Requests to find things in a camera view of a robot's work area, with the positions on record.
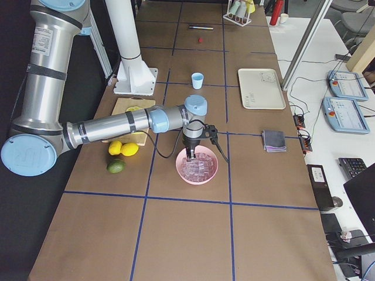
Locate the aluminium frame post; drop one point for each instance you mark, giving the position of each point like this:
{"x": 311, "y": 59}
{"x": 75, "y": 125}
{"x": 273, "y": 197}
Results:
{"x": 309, "y": 33}

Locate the lemon slices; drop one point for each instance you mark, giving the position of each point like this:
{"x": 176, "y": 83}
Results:
{"x": 134, "y": 108}

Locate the red bottle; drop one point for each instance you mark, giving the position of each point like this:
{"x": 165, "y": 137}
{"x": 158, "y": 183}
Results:
{"x": 276, "y": 12}

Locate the green lime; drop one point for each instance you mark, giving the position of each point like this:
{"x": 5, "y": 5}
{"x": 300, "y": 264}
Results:
{"x": 116, "y": 166}

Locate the steel muddler with black tip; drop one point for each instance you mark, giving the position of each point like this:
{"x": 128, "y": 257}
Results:
{"x": 201, "y": 27}

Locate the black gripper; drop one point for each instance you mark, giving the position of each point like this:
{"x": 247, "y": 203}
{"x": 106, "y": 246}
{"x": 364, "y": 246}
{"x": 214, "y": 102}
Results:
{"x": 191, "y": 143}

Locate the yellow lemon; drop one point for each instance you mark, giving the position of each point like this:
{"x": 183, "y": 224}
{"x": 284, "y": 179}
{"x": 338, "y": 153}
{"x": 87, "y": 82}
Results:
{"x": 129, "y": 149}
{"x": 115, "y": 147}

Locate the light blue plastic cup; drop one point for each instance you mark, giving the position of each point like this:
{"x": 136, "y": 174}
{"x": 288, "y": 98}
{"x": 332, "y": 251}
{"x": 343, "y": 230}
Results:
{"x": 197, "y": 80}

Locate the grey-white cup on rack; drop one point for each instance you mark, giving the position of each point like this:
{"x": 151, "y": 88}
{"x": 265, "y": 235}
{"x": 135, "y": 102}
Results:
{"x": 241, "y": 11}

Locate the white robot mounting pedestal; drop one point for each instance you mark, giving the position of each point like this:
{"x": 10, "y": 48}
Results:
{"x": 134, "y": 76}

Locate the grey folded cloth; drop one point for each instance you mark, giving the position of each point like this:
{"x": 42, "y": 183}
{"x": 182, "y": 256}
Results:
{"x": 274, "y": 141}

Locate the blue teach pendant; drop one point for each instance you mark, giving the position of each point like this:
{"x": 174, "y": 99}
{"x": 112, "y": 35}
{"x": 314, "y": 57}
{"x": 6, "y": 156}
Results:
{"x": 344, "y": 115}
{"x": 347, "y": 84}

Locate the yellow cup on rack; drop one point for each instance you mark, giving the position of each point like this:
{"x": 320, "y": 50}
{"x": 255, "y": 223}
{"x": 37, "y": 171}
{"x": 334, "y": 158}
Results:
{"x": 250, "y": 6}

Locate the pink bowl of ice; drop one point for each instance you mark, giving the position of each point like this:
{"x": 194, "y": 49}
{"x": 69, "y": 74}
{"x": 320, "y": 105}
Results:
{"x": 199, "y": 170}

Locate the black keyboard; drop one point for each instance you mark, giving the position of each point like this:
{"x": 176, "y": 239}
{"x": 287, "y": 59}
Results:
{"x": 352, "y": 166}

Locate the cream bear serving tray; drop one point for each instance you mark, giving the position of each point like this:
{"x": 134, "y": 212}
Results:
{"x": 260, "y": 89}

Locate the mint green cup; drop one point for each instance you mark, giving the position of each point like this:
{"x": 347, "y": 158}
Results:
{"x": 233, "y": 7}

